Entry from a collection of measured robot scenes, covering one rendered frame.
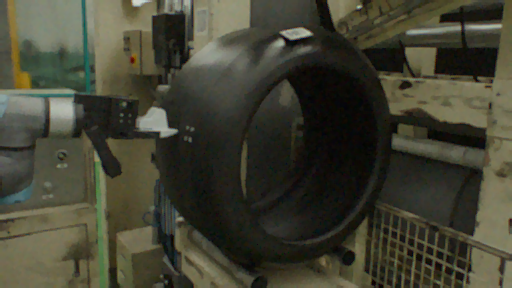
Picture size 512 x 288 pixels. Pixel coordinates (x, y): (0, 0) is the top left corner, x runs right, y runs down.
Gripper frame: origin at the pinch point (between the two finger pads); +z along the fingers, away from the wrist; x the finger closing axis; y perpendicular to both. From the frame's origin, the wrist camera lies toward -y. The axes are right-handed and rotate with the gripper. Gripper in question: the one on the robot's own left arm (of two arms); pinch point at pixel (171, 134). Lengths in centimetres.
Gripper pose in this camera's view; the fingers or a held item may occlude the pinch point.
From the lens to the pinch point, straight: 95.9
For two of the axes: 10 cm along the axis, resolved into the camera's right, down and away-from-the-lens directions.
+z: 8.4, 0.3, 5.4
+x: -5.3, -1.7, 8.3
